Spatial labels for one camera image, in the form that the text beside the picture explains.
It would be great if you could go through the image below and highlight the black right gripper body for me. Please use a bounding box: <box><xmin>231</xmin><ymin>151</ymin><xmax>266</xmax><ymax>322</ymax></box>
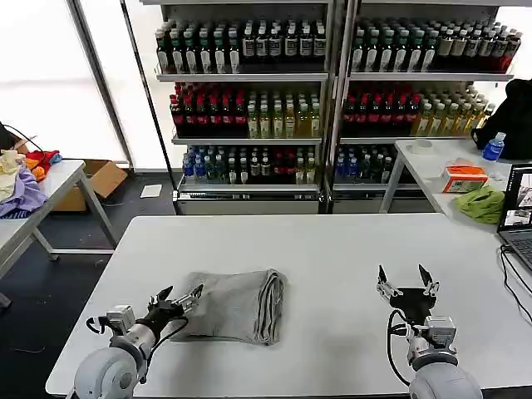
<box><xmin>388</xmin><ymin>287</ymin><xmax>436</xmax><ymax>328</ymax></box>

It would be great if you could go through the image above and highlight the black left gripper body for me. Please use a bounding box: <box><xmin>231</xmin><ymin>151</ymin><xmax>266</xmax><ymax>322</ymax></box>
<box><xmin>141</xmin><ymin>300</ymin><xmax>187</xmax><ymax>334</ymax></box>

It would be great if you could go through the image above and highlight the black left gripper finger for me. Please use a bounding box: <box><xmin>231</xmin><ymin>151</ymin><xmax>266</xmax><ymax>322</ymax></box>
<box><xmin>147</xmin><ymin>285</ymin><xmax>174</xmax><ymax>311</ymax></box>
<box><xmin>172</xmin><ymin>283</ymin><xmax>205</xmax><ymax>313</ymax></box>

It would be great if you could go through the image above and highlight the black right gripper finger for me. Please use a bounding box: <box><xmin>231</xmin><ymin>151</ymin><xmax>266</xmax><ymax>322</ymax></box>
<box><xmin>376</xmin><ymin>264</ymin><xmax>402</xmax><ymax>298</ymax></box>
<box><xmin>417</xmin><ymin>263</ymin><xmax>441</xmax><ymax>298</ymax></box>

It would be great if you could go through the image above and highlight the grey printed shirt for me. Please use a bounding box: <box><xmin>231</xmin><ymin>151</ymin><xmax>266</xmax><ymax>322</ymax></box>
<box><xmin>170</xmin><ymin>268</ymin><xmax>288</xmax><ymax>347</ymax></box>

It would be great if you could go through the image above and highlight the green cloth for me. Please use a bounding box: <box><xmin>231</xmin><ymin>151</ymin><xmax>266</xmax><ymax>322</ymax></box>
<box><xmin>451</xmin><ymin>185</ymin><xmax>506</xmax><ymax>225</ymax></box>

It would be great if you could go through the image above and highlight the orange tissue box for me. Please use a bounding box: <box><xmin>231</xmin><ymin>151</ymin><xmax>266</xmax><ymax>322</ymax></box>
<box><xmin>440</xmin><ymin>165</ymin><xmax>490</xmax><ymax>195</ymax></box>

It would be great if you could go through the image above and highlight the laptop computer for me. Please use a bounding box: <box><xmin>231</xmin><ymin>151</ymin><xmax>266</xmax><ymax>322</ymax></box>
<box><xmin>497</xmin><ymin>162</ymin><xmax>532</xmax><ymax>273</ymax></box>

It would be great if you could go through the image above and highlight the white side table with goods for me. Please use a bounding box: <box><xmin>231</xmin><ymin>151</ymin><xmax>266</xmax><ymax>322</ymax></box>
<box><xmin>378</xmin><ymin>139</ymin><xmax>532</xmax><ymax>250</ymax></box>

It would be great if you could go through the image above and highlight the brown cardboard box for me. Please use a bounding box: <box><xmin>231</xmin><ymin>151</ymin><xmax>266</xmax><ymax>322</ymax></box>
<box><xmin>52</xmin><ymin>160</ymin><xmax>129</xmax><ymax>213</ymax></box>

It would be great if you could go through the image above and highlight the blue water bottle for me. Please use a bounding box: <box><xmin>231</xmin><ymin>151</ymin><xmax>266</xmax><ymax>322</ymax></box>
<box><xmin>482</xmin><ymin>131</ymin><xmax>507</xmax><ymax>161</ymax></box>

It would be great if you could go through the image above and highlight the white side table with clothes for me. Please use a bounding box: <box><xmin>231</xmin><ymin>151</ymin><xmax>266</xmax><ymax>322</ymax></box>
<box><xmin>0</xmin><ymin>160</ymin><xmax>119</xmax><ymax>279</ymax></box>

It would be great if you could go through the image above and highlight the purple cloth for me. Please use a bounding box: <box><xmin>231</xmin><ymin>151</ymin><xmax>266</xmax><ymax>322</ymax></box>
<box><xmin>0</xmin><ymin>165</ymin><xmax>50</xmax><ymax>219</ymax></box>

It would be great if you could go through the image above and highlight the bottle shelf with wide bays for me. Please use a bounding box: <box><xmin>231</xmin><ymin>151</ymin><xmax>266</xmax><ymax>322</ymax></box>
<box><xmin>332</xmin><ymin>0</ymin><xmax>525</xmax><ymax>215</ymax></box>

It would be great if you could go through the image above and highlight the red cloth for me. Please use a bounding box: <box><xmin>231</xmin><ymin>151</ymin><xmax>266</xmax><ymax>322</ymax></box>
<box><xmin>25</xmin><ymin>150</ymin><xmax>60</xmax><ymax>175</ymax></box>

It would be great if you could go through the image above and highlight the black bag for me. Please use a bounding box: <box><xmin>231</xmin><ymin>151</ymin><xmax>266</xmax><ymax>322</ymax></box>
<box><xmin>471</xmin><ymin>77</ymin><xmax>532</xmax><ymax>161</ymax></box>

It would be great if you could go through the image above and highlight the thin black pole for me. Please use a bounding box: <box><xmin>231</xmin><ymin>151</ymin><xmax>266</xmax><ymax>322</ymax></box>
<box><xmin>119</xmin><ymin>0</ymin><xmax>184</xmax><ymax>215</ymax></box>

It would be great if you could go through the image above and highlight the cream cloth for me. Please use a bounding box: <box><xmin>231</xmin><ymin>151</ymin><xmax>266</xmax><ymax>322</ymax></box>
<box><xmin>0</xmin><ymin>149</ymin><xmax>27</xmax><ymax>204</ymax></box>

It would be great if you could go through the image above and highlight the bottle shelf with narrow bays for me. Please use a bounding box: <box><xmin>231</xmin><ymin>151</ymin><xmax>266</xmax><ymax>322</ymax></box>
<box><xmin>139</xmin><ymin>0</ymin><xmax>336</xmax><ymax>215</ymax></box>

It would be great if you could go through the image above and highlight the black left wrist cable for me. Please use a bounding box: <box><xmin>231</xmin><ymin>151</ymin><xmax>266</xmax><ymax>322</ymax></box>
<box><xmin>143</xmin><ymin>314</ymin><xmax>190</xmax><ymax>377</ymax></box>

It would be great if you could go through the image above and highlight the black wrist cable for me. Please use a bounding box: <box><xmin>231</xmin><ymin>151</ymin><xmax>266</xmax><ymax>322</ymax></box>
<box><xmin>143</xmin><ymin>314</ymin><xmax>190</xmax><ymax>377</ymax></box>
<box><xmin>387</xmin><ymin>309</ymin><xmax>413</xmax><ymax>386</ymax></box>

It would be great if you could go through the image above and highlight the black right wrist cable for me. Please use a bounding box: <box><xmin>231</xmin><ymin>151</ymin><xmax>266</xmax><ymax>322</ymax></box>
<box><xmin>387</xmin><ymin>309</ymin><xmax>413</xmax><ymax>386</ymax></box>

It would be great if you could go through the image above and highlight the black laptop cable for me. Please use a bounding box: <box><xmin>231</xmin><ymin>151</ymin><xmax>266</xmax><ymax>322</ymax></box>
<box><xmin>498</xmin><ymin>244</ymin><xmax>532</xmax><ymax>326</ymax></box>

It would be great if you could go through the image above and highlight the grey window frame beam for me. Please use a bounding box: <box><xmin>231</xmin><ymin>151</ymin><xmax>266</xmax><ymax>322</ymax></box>
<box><xmin>66</xmin><ymin>0</ymin><xmax>134</xmax><ymax>167</ymax></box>

